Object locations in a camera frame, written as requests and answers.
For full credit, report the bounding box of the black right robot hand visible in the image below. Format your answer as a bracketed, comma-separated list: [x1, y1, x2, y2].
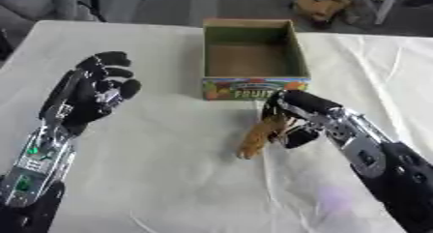
[260, 89, 344, 150]

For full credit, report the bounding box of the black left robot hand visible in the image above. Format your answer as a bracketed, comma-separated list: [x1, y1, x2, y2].
[37, 50, 144, 136]

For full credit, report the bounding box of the brown soft toy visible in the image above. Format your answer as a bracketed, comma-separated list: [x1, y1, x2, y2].
[235, 113, 298, 160]

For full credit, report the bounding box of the cardboard box with green inside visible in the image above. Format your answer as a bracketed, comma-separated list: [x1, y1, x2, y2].
[199, 17, 313, 102]

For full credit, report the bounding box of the black tripod leg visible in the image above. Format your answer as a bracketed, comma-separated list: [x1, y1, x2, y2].
[75, 0, 108, 23]

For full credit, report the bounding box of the brown bag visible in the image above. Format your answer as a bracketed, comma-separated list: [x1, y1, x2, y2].
[289, 0, 358, 28]

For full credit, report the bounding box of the white furniture leg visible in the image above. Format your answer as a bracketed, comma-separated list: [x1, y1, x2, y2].
[372, 0, 406, 26]

